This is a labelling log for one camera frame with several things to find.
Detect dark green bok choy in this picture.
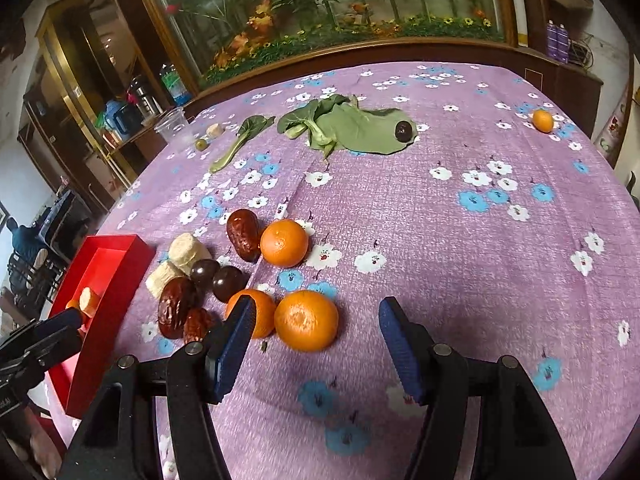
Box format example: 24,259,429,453
277,96,360,142

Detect red box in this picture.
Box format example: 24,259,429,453
50,234,155,418

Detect red date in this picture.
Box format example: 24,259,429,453
226,209,262,263
158,277,201,339
183,307,217,345

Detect dark wooden headboard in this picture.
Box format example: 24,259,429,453
185,42,601,136

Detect gold framed glass cabinet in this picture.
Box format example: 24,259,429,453
17,0,176,211

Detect dark chair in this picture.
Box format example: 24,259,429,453
7,252,66,311

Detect purple floral cloth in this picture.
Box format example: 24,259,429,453
42,62,633,480

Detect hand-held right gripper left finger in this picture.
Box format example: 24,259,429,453
59,294,258,480

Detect clear plastic cup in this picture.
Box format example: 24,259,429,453
154,106,193,153

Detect large bok choy leaf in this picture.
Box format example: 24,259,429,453
305,107,417,160

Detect small bok choy leaf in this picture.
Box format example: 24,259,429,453
209,115,276,173

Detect blue water bottle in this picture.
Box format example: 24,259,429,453
160,64,193,106

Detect framed flower display panel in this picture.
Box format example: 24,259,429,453
127,0,518,92

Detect food pieces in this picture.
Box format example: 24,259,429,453
79,287,103,317

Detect blue jug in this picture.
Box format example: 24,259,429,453
104,99,143,141

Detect steel thermos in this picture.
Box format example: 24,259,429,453
131,76,156,116

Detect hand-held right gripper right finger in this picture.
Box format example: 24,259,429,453
378,296,576,480

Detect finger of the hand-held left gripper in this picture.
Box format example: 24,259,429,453
30,307,84,338
0,327,83,386

